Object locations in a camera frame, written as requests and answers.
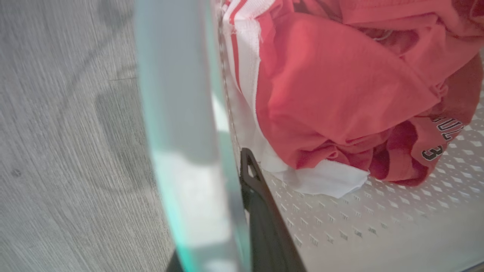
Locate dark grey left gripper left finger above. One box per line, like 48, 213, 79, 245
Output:
166, 251, 184, 272

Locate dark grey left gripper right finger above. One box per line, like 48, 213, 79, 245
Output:
240, 148, 307, 272

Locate white perforated plastic laundry basket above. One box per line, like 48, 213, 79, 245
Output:
133, 0, 484, 272

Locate red and white sports jersey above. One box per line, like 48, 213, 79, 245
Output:
222, 0, 484, 199

